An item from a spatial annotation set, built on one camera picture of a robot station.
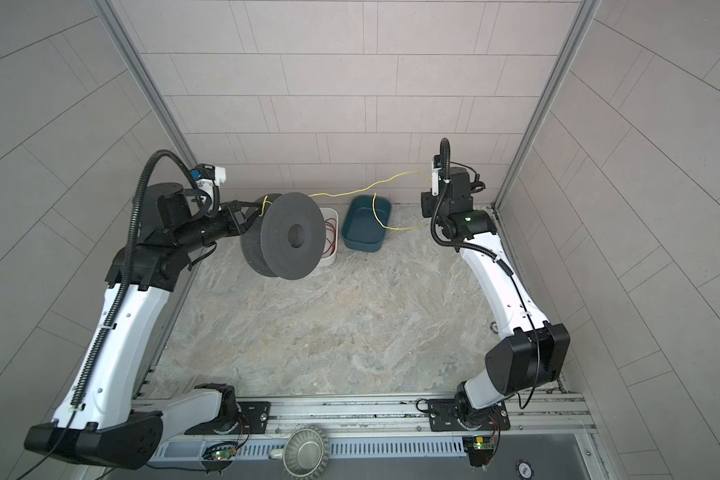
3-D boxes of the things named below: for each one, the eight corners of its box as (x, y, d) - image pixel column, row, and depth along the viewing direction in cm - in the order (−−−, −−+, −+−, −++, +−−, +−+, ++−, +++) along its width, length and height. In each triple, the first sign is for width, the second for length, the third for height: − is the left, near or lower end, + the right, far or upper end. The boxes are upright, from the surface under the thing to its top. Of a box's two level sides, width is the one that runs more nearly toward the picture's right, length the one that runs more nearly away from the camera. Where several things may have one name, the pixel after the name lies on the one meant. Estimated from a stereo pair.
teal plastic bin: (338, 249, 106) (337, 239, 102) (353, 202, 121) (352, 192, 117) (382, 255, 104) (382, 245, 100) (391, 207, 119) (392, 197, 115)
